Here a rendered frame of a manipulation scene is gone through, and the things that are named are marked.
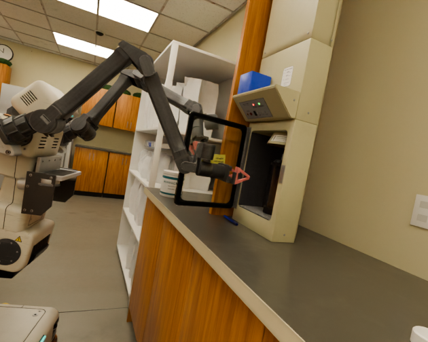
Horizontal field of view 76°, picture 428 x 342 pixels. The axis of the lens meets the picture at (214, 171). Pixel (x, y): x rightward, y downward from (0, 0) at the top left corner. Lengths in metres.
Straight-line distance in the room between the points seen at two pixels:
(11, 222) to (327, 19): 1.41
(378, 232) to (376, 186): 0.19
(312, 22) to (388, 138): 0.56
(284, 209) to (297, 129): 0.30
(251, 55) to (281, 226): 0.82
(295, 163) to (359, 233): 0.46
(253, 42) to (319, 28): 0.37
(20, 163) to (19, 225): 0.24
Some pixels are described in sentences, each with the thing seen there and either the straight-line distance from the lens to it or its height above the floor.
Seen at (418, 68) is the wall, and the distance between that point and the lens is 1.38.
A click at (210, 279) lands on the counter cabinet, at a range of 0.92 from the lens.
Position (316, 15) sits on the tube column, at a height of 1.79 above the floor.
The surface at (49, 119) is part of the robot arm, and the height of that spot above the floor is 1.24.
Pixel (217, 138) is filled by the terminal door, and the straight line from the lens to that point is 1.21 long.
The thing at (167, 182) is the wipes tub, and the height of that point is 1.02.
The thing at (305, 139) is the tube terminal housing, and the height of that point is 1.35.
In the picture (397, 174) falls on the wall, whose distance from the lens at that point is 1.29.
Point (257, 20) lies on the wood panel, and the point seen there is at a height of 1.90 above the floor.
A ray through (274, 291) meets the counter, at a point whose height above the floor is 0.94.
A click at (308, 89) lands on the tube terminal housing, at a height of 1.53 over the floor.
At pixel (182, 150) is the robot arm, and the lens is 1.00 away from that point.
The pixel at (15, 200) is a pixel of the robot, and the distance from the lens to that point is 1.32.
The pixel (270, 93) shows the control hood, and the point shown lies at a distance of 1.06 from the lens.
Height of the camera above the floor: 1.22
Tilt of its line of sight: 3 degrees down
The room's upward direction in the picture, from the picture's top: 10 degrees clockwise
